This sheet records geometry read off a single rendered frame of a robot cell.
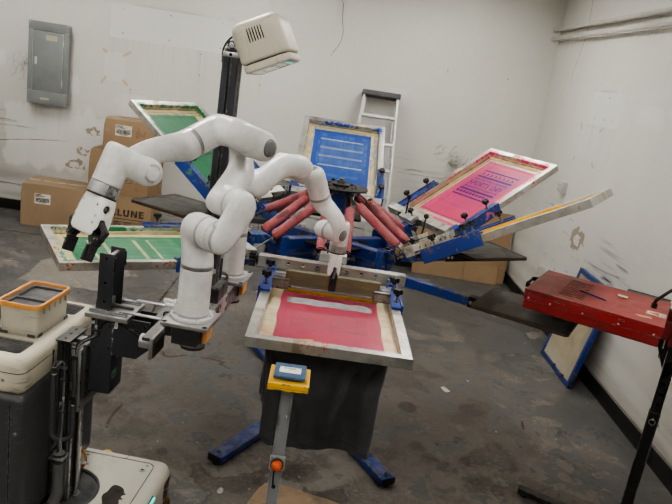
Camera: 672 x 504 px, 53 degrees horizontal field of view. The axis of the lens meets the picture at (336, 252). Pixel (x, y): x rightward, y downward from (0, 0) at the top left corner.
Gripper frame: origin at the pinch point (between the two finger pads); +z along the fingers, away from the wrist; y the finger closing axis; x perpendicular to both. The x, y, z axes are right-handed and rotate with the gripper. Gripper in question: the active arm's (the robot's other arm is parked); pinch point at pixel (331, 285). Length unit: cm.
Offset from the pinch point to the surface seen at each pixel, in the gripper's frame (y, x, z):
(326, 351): 61, -1, 4
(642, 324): 16, 128, -8
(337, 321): 25.8, 3.3, 6.0
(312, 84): -412, -33, -70
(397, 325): 30.0, 26.3, 2.5
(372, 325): 24.7, 17.3, 6.0
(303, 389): 85, -7, 7
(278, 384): 85, -15, 6
